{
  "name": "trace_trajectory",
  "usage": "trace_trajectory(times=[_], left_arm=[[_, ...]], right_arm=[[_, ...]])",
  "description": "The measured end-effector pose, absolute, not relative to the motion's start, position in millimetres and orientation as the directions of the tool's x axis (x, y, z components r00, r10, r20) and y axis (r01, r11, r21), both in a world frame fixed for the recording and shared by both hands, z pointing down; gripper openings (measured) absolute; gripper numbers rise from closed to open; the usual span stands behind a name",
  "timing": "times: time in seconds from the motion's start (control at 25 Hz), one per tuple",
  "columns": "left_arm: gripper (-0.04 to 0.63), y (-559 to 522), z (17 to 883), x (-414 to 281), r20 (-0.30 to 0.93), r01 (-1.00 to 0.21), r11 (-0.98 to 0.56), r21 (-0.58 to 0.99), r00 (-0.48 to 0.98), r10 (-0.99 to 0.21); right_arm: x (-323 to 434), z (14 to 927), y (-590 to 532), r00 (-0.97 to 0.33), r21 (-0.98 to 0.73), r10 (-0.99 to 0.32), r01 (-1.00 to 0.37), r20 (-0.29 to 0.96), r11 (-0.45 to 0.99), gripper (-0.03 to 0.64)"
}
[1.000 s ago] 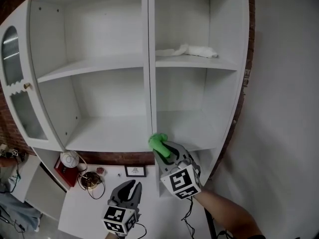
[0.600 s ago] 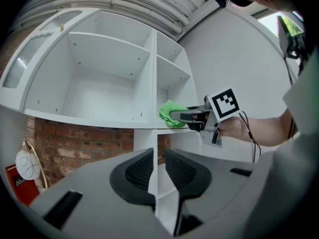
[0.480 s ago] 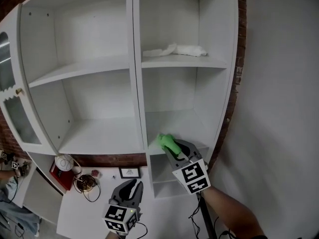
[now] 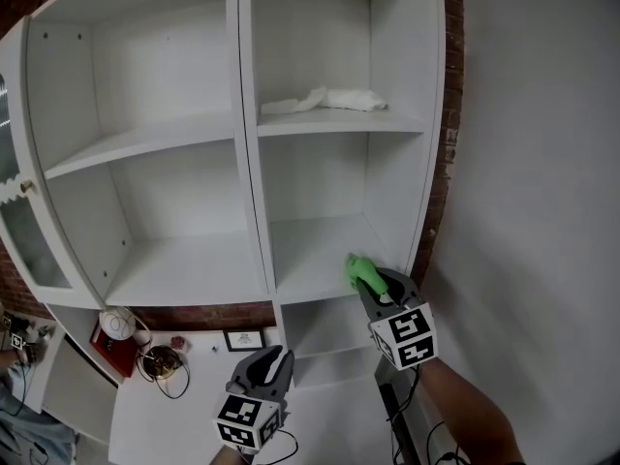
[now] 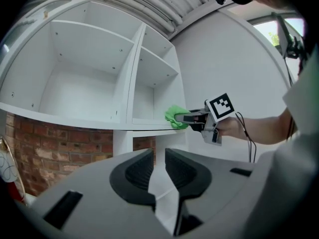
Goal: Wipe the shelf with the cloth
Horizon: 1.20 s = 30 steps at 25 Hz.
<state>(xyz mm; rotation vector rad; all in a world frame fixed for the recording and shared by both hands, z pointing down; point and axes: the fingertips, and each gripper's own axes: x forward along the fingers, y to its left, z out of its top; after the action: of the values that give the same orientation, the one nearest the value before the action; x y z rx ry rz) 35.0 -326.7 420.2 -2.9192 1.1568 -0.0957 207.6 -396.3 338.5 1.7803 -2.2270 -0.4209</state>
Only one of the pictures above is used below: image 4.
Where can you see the black framed picture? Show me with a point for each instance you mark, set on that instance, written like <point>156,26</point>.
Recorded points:
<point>244,340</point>

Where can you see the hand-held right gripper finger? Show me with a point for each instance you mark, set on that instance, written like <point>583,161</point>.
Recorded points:
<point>373,305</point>
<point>412,291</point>

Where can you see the gold door knob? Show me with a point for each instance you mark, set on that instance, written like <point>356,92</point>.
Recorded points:
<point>27,186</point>

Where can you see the white side cabinet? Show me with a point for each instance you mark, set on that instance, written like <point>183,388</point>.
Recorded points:
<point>77,385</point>

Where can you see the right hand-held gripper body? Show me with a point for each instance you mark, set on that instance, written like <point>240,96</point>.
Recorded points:
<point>404,337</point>

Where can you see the small pink ornament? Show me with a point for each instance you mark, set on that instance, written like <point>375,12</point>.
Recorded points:
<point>178,344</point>

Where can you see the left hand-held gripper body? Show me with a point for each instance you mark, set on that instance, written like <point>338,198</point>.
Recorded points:
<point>244,419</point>

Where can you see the white table top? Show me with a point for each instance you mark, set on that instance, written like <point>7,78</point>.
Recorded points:
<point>329,424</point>

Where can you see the person's left forearm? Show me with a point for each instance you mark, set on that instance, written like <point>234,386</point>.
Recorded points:
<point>227,458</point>

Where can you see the person's right forearm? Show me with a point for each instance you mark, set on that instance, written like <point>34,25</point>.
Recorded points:
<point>470,414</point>

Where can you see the green cloth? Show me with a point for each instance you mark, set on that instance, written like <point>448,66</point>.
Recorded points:
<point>363,271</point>

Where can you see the white crumpled paper towel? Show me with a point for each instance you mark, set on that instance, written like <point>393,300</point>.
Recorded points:
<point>349,99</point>

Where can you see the small plant sprig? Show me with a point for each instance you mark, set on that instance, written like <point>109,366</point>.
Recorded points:
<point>41,331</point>

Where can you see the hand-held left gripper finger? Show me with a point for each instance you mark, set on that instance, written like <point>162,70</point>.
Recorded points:
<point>283,376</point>
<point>247,371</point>

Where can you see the grey metal strip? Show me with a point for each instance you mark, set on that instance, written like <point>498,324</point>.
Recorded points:
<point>387,405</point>

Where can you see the white shelving cabinet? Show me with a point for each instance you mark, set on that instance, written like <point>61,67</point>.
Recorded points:
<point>194,269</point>

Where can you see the red book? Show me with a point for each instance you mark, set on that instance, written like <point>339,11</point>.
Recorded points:
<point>114,356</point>

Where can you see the white ribbed glass cabinet door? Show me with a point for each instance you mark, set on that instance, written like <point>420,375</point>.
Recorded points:
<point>29,240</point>

